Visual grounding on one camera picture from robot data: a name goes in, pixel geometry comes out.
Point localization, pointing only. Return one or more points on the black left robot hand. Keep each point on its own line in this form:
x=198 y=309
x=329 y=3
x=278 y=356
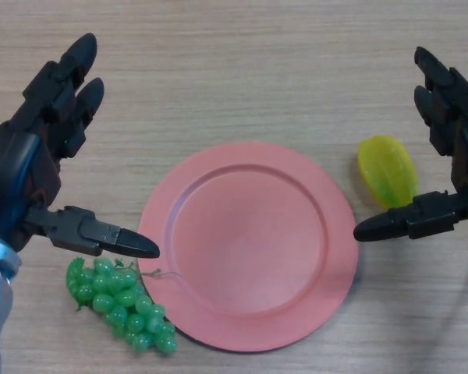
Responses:
x=17 y=159

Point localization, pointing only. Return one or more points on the yellow starfruit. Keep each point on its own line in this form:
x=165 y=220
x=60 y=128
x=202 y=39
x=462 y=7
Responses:
x=390 y=171

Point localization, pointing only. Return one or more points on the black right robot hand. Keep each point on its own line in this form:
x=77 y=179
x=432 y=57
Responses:
x=464 y=128

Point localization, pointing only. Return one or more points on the pink round plate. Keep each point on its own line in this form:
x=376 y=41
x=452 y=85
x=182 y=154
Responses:
x=249 y=249

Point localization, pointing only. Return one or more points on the green grape bunch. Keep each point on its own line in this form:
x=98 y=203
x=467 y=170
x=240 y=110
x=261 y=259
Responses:
x=121 y=298

